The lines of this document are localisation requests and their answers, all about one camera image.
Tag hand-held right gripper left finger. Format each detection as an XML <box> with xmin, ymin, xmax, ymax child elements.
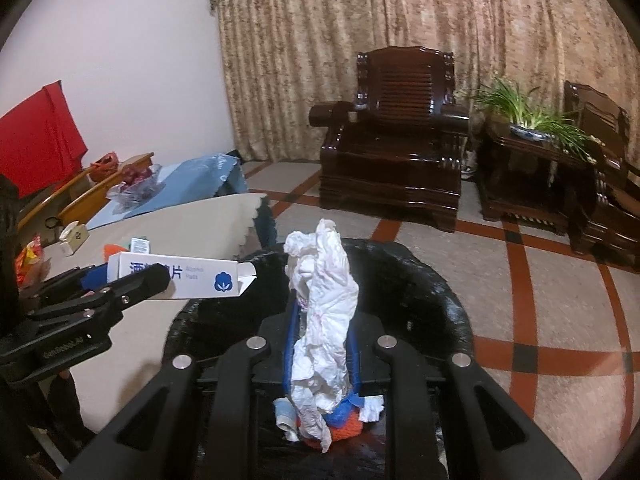
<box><xmin>67</xmin><ymin>300</ymin><xmax>303</xmax><ymax>480</ymax></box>

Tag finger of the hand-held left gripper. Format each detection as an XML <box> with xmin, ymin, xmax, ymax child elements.
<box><xmin>37</xmin><ymin>265</ymin><xmax>110</xmax><ymax>301</ymax></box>
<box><xmin>30</xmin><ymin>263</ymin><xmax>171</xmax><ymax>333</ymax></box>

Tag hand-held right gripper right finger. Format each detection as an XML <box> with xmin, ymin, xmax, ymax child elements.
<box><xmin>347</xmin><ymin>310</ymin><xmax>581</xmax><ymax>480</ymax></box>

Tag small white tissue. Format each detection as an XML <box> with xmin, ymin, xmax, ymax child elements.
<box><xmin>360</xmin><ymin>394</ymin><xmax>386</xmax><ymax>423</ymax></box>

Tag white box with blue print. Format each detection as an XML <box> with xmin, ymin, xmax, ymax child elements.
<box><xmin>107</xmin><ymin>251</ymin><xmax>258</xmax><ymax>301</ymax></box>

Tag blue plastic wrapper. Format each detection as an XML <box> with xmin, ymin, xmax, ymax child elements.
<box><xmin>325</xmin><ymin>392</ymin><xmax>368</xmax><ymax>426</ymax></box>

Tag large orange foam net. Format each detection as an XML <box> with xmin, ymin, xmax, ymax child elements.
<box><xmin>299</xmin><ymin>412</ymin><xmax>368</xmax><ymax>448</ymax></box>

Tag black-lined trash bin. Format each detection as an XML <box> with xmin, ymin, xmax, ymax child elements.
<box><xmin>160</xmin><ymin>239</ymin><xmax>476</xmax><ymax>480</ymax></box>

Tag white tissue box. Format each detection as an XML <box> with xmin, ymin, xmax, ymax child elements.
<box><xmin>57</xmin><ymin>221</ymin><xmax>91</xmax><ymax>257</ymax></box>

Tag dish of red snack packets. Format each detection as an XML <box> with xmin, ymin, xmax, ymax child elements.
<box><xmin>15</xmin><ymin>235</ymin><xmax>53</xmax><ymax>288</ymax></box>

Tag wooden cabinet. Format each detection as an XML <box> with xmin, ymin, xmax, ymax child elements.
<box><xmin>17</xmin><ymin>152</ymin><xmax>156</xmax><ymax>231</ymax></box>

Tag glass fruit bowl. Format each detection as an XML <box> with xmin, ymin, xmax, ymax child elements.
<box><xmin>106</xmin><ymin>162</ymin><xmax>166</xmax><ymax>211</ymax></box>

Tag heap of red apples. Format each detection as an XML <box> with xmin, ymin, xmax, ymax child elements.
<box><xmin>122</xmin><ymin>163</ymin><xmax>153</xmax><ymax>186</ymax></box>

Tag red plastic bag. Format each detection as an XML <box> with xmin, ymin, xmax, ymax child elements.
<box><xmin>89</xmin><ymin>152</ymin><xmax>121</xmax><ymax>181</ymax></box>

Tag blue tablecloth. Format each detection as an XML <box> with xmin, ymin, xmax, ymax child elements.
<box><xmin>87</xmin><ymin>152</ymin><xmax>248</xmax><ymax>231</ymax></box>

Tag red cloth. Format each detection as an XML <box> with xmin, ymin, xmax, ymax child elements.
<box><xmin>0</xmin><ymin>80</ymin><xmax>88</xmax><ymax>198</ymax></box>

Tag dark wooden armchair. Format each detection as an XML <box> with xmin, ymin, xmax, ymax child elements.
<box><xmin>308</xmin><ymin>46</ymin><xmax>471</xmax><ymax>233</ymax></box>
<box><xmin>565</xmin><ymin>80</ymin><xmax>640</xmax><ymax>273</ymax></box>

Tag dark wooden side table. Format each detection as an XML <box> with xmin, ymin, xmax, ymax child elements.
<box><xmin>475</xmin><ymin>120</ymin><xmax>598</xmax><ymax>236</ymax></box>

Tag potted green plant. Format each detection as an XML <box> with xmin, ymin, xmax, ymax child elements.
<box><xmin>467</xmin><ymin>77</ymin><xmax>601</xmax><ymax>161</ymax></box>

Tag floral beige curtain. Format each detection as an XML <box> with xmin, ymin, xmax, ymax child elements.
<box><xmin>207</xmin><ymin>0</ymin><xmax>640</xmax><ymax>171</ymax></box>

